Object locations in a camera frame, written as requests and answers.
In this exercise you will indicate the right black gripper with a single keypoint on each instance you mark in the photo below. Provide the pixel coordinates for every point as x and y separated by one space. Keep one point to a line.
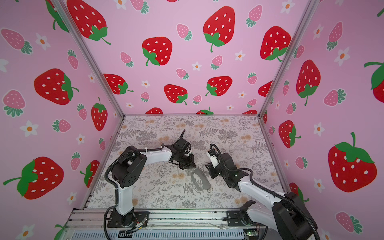
210 168

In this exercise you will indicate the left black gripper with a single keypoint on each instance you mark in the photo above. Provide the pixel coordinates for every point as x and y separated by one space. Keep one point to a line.
190 164

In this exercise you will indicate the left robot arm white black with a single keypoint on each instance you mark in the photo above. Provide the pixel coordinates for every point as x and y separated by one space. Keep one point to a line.
125 171

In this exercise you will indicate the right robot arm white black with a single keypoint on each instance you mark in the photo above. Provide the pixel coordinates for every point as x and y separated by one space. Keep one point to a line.
284 213

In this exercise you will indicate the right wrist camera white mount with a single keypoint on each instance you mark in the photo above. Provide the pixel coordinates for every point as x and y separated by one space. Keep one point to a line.
212 155

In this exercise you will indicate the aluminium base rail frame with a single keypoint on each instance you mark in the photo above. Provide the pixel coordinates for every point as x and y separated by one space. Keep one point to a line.
173 224

